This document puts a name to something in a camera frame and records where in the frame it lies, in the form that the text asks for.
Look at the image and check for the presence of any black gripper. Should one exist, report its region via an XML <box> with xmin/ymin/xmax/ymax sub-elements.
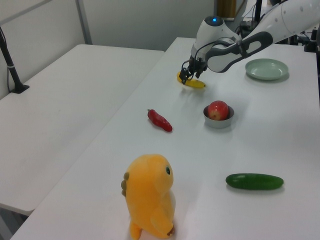
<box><xmin>180</xmin><ymin>55</ymin><xmax>208</xmax><ymax>85</ymax></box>

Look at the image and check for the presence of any yellow banana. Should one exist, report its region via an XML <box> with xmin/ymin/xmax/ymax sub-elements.
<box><xmin>176</xmin><ymin>71</ymin><xmax>208</xmax><ymax>89</ymax></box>

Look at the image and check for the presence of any pale green plastic plate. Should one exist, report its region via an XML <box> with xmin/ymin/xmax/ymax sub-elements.
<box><xmin>244</xmin><ymin>58</ymin><xmax>290</xmax><ymax>81</ymax></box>

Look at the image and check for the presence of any red apple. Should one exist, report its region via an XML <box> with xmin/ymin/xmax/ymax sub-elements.
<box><xmin>207</xmin><ymin>100</ymin><xmax>230</xmax><ymax>121</ymax></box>

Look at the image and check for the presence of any small metal bowl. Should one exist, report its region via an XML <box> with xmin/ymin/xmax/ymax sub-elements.
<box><xmin>203</xmin><ymin>104</ymin><xmax>236</xmax><ymax>129</ymax></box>

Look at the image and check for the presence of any red chili pepper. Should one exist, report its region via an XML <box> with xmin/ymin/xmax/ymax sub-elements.
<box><xmin>147</xmin><ymin>108</ymin><xmax>174</xmax><ymax>133</ymax></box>

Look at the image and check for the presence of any brown wooden cabinet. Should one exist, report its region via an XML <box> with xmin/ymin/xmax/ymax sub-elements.
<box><xmin>216</xmin><ymin>0</ymin><xmax>237</xmax><ymax>20</ymax></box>

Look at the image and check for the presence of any green cucumber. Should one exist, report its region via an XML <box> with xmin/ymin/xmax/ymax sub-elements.
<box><xmin>225</xmin><ymin>173</ymin><xmax>285</xmax><ymax>191</ymax></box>

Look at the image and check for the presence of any orange plush dinosaur toy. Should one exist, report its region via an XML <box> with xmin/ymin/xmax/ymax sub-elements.
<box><xmin>120</xmin><ymin>153</ymin><xmax>177</xmax><ymax>240</ymax></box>

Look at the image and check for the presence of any black pole with flat base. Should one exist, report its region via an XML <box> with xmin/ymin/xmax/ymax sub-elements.
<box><xmin>0</xmin><ymin>26</ymin><xmax>30</xmax><ymax>95</ymax></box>

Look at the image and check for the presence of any grey partition post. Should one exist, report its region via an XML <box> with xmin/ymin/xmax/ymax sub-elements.
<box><xmin>74</xmin><ymin>0</ymin><xmax>93</xmax><ymax>46</ymax></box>

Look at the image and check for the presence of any black camera stand with clamp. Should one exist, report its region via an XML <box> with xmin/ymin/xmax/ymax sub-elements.
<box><xmin>303</xmin><ymin>28</ymin><xmax>320</xmax><ymax>53</ymax></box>

